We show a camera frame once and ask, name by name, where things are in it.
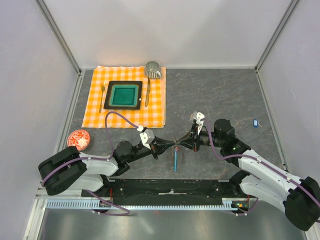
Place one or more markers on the gold fork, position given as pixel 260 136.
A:
pixel 103 87

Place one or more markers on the red white patterned bowl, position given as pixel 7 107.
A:
pixel 79 138

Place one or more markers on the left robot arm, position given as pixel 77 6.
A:
pixel 71 169

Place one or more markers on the grey striped mug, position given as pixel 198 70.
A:
pixel 153 70

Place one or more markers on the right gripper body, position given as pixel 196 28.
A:
pixel 203 138

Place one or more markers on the gold knife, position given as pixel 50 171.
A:
pixel 147 96

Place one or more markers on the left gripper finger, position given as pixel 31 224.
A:
pixel 163 142
pixel 161 148

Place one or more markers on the black green square plate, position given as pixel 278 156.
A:
pixel 123 95

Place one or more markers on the orange white checkered cloth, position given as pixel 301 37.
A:
pixel 152 116

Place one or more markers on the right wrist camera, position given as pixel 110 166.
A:
pixel 197 119

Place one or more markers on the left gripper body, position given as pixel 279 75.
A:
pixel 146 151

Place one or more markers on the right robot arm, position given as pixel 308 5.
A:
pixel 298 198

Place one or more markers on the blue tag key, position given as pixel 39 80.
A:
pixel 256 123

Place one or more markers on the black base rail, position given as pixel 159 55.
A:
pixel 169 192

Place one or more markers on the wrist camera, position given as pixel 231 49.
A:
pixel 146 136
pixel 197 119

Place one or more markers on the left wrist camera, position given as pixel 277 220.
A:
pixel 146 136

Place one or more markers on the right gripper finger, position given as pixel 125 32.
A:
pixel 188 145
pixel 187 139

